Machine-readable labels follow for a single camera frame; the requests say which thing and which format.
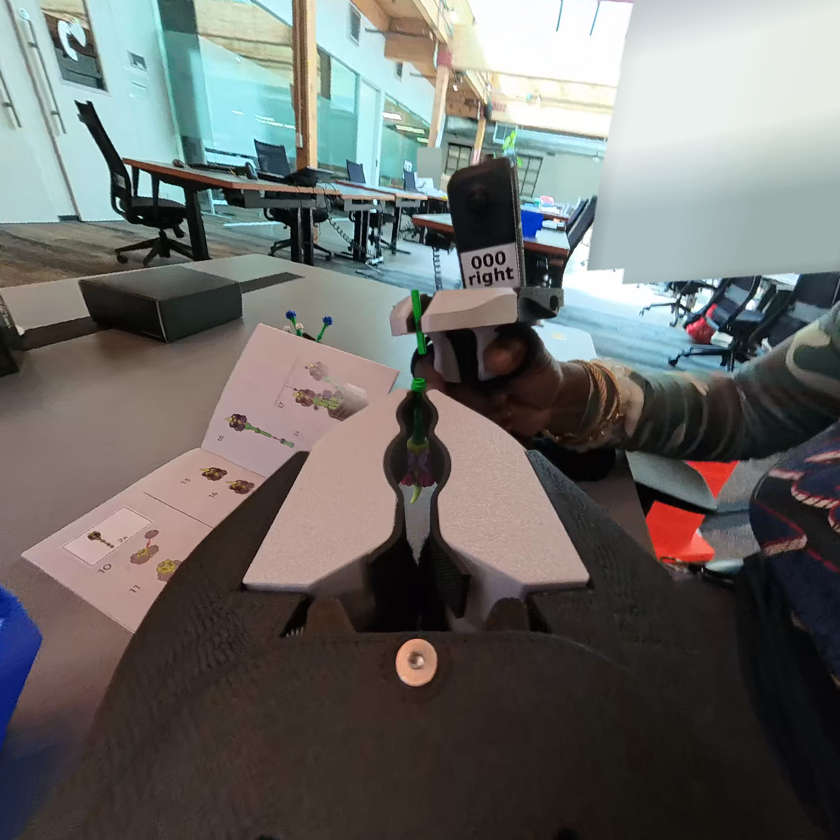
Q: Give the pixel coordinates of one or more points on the person's right hand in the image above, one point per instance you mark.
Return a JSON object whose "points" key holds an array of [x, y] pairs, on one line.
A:
{"points": [[525, 387]]}

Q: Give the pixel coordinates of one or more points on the green toy rod brick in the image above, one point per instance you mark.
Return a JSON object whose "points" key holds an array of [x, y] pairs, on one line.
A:
{"points": [[418, 414], [419, 322]]}

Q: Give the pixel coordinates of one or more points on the person's dark clothing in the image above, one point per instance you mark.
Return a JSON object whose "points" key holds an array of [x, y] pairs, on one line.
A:
{"points": [[788, 617]]}

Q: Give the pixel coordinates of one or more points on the blue plastic crate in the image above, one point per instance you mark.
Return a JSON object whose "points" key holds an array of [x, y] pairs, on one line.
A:
{"points": [[530, 223]]}

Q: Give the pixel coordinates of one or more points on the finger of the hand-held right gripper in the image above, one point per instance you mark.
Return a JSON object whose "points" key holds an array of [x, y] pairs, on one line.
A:
{"points": [[453, 313]]}

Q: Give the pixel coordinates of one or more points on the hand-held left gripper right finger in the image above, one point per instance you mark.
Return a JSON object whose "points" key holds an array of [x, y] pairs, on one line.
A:
{"points": [[512, 519]]}

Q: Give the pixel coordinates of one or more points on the person's right forearm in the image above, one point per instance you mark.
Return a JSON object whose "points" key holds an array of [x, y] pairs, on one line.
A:
{"points": [[735, 407]]}

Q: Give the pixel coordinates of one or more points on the black office chair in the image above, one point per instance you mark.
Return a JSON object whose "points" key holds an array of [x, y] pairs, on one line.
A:
{"points": [[289, 184], [131, 197], [748, 315]]}

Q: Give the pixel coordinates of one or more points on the lime curved stem brick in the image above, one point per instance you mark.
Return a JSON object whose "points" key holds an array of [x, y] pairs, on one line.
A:
{"points": [[415, 491]]}

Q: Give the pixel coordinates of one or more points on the blue plastic bin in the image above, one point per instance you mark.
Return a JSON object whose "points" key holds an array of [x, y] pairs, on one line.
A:
{"points": [[13, 656]]}

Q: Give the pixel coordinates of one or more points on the black mesh cushion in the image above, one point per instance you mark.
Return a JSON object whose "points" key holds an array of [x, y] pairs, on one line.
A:
{"points": [[578, 460]]}

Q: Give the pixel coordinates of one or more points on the wooden table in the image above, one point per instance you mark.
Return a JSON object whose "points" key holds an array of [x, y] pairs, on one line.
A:
{"points": [[236, 177], [492, 234]]}

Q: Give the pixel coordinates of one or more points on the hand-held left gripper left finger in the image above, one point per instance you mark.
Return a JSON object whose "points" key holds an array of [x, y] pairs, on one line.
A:
{"points": [[328, 519]]}

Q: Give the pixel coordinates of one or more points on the black square frame brick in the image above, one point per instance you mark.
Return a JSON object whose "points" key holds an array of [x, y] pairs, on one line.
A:
{"points": [[315, 335]]}

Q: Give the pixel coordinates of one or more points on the grey desk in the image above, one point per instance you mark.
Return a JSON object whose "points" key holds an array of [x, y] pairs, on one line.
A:
{"points": [[79, 433]]}

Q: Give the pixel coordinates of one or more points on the white instruction booklet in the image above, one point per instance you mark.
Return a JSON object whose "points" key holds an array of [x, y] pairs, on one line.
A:
{"points": [[223, 446]]}

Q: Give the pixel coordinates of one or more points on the matte black box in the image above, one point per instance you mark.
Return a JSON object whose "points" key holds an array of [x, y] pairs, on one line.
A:
{"points": [[160, 299]]}

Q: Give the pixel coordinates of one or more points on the orange traffic cone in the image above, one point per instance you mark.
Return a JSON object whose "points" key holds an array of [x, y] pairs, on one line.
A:
{"points": [[683, 512]]}

